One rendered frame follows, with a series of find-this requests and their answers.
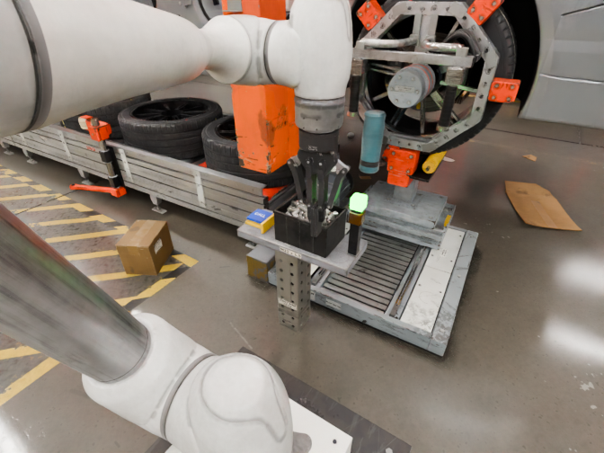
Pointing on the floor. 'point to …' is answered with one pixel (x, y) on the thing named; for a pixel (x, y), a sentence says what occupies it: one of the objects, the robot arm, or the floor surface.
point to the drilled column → (293, 290)
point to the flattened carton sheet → (538, 206)
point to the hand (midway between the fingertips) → (316, 219)
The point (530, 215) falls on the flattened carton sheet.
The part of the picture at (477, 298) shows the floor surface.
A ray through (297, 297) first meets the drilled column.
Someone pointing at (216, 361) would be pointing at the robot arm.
